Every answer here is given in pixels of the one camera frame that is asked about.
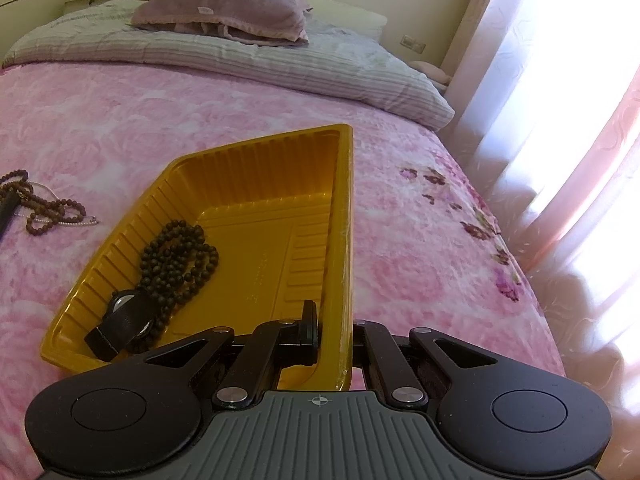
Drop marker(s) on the white pillow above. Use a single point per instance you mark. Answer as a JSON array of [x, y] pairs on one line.
[[350, 15]]

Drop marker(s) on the yellow plastic tray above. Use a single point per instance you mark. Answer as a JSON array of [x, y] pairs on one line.
[[260, 185]]

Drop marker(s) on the wall socket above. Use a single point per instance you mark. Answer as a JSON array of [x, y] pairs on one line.
[[414, 43]]

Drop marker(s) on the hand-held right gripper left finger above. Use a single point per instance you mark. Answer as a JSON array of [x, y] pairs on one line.
[[309, 335]]

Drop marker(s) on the small pink cushion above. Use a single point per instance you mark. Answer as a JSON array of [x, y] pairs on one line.
[[430, 72]]

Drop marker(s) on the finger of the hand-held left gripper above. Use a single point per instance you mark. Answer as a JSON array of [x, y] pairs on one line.
[[9, 210]]

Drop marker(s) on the pink floral blanket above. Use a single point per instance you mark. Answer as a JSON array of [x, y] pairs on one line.
[[150, 125]]

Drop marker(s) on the striped folded quilt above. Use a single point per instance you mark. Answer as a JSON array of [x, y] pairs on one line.
[[250, 65]]

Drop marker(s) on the black wrist watch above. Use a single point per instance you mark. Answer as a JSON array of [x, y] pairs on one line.
[[122, 312]]

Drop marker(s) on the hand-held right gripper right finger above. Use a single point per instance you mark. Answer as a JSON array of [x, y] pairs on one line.
[[365, 340]]

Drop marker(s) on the purple pillow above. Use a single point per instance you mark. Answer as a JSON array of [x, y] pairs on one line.
[[225, 10]]

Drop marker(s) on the pink sheer curtain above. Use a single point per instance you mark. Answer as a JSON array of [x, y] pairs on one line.
[[550, 110]]

